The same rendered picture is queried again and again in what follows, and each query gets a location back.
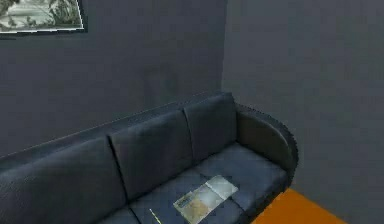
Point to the dark grey sofa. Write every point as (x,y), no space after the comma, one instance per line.
(150,156)

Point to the thin yellow pencil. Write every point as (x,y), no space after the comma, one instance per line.
(155,216)

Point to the framed landscape wall picture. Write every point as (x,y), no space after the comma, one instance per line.
(40,15)

